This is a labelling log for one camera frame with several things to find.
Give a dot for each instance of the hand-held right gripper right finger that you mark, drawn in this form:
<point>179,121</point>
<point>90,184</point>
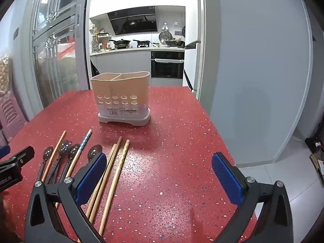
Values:
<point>225,179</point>

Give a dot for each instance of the black trash bag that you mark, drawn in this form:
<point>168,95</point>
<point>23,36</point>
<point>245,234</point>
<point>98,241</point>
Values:
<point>93,69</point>

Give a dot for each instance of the black round fan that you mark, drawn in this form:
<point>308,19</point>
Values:
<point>183,30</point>

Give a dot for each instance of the black range hood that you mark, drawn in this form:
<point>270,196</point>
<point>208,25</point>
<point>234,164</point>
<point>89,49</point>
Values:
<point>134,22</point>

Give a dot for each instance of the black wok with food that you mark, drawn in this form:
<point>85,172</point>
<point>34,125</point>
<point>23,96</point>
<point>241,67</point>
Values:
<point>174,42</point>

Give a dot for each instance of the beige plastic cutlery holder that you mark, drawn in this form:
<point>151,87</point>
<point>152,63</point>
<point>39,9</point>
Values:
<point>119,88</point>

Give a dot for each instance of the black built-in oven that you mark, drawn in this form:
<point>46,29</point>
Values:
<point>167,68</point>

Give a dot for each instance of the blue patterned chopstick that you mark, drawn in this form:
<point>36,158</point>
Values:
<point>86,139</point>

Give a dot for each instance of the clear bag of nuts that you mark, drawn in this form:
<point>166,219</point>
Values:
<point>5,76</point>

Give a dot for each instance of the sliding glass door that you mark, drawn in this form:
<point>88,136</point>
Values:
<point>60,55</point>

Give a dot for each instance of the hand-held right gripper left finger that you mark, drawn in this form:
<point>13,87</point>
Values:
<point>92,174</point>

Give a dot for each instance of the dark wall switch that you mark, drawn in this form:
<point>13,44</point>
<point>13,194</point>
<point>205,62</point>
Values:
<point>16,33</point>

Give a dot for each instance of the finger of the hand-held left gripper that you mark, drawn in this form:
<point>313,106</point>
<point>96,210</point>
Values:
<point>20,157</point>
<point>3,150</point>

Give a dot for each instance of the cardboard box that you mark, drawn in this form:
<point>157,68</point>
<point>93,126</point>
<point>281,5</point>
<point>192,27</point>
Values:
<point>317,162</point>

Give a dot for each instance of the black frying pan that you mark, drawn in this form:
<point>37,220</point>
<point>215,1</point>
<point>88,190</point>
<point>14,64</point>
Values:
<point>141,41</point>
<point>121,41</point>

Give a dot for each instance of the stack of pink plastic stools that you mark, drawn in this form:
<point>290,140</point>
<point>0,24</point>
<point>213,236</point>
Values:
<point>10,116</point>

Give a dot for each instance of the condiment rack with bottles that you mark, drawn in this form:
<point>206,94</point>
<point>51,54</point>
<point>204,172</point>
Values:
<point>100,39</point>

